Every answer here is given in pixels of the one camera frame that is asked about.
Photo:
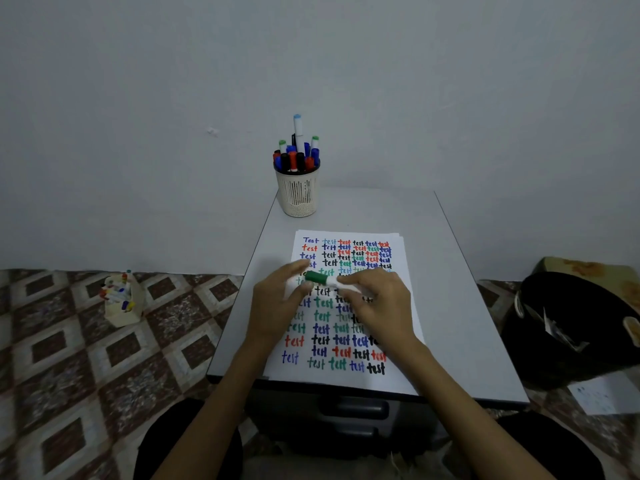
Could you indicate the person's right hand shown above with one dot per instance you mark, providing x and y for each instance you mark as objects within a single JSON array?
[{"x": 385, "y": 309}]

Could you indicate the person's left hand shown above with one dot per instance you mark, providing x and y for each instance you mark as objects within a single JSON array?
[{"x": 275, "y": 309}]

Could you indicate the green capped white marker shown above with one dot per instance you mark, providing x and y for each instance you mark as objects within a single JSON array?
[{"x": 320, "y": 278}]

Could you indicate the white paper with colored writing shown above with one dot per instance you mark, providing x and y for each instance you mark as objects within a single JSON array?
[{"x": 400, "y": 254}]

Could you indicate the black capped slim white marker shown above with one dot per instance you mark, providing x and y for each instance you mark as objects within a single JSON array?
[{"x": 285, "y": 162}]

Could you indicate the white marker with red ends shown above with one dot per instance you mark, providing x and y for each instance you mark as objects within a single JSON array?
[{"x": 310, "y": 163}]

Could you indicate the black capped script label marker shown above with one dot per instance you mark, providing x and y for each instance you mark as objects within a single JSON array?
[{"x": 300, "y": 161}]

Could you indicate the light blue capped white marker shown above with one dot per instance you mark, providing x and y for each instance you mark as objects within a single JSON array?
[{"x": 298, "y": 127}]

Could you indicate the person's right forearm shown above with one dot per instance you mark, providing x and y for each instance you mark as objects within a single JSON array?
[{"x": 475, "y": 419}]

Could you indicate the person's left forearm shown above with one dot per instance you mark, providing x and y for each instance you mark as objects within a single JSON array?
[{"x": 205, "y": 424}]

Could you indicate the person's left leg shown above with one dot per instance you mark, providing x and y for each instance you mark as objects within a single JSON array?
[{"x": 165, "y": 444}]

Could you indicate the person's leg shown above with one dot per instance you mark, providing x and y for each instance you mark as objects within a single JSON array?
[
  {"x": 165, "y": 444},
  {"x": 560, "y": 444}
]

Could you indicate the person's right leg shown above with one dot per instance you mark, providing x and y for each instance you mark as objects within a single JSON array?
[{"x": 560, "y": 444}]

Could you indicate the grey drawer cabinet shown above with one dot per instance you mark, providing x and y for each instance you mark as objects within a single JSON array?
[{"x": 380, "y": 209}]

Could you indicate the beige mesh cup black rim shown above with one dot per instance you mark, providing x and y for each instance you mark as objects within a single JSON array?
[{"x": 297, "y": 194}]

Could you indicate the small cream box of pens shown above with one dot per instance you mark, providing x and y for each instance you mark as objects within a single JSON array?
[{"x": 122, "y": 314}]

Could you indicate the beige fuzzy cloth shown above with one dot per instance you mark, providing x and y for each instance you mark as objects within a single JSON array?
[{"x": 310, "y": 469}]

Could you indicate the black plastic bucket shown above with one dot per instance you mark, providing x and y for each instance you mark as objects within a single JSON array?
[{"x": 590, "y": 299}]

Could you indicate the yellow floral cushion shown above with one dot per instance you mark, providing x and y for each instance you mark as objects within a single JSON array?
[{"x": 595, "y": 267}]

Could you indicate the white sheet with faint marks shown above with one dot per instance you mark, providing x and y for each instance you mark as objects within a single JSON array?
[{"x": 602, "y": 394}]

